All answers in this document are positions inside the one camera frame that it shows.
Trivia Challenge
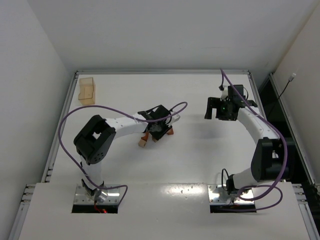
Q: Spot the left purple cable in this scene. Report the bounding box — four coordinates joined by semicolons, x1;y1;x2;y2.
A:
58;101;188;205

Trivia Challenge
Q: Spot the black wall cable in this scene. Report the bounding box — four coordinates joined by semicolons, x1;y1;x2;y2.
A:
261;72;297;122

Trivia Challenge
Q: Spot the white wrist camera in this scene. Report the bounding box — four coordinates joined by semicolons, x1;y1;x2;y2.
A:
172;114;181;123
219;85;228;101

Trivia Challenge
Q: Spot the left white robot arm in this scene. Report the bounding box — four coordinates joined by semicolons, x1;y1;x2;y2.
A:
73;105;180;198

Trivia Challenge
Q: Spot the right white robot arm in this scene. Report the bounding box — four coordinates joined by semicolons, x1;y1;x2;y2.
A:
204;84;295;194

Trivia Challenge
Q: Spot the transparent orange plastic box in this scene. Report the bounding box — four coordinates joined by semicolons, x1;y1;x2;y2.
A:
78;77;96;106

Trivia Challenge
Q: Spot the metal base plate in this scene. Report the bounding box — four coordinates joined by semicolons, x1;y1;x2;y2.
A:
73;184;120;206
207;184;255;206

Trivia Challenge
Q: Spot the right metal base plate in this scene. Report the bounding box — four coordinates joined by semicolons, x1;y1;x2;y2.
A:
207;184;255;206

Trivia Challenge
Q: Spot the pale wooden cube block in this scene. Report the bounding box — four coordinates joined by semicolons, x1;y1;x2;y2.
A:
138;138;147;148

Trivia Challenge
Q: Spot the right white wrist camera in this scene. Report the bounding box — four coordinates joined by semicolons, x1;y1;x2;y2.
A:
219;85;228;101

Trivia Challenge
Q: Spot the dark brown L block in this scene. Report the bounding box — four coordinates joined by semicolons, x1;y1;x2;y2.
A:
141;131;149;142

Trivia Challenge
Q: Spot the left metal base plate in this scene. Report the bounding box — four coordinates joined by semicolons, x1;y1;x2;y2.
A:
73;184;120;206

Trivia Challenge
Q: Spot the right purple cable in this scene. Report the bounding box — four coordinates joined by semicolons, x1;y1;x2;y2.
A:
219;68;288;213

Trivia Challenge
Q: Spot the purple cable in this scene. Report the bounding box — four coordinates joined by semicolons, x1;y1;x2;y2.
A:
219;68;288;213
58;101;188;205

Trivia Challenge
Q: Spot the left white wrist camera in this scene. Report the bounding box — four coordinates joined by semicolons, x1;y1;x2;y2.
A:
172;114;181;123

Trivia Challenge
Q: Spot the long reddish wood block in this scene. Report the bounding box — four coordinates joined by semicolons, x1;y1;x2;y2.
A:
166;127;174;136

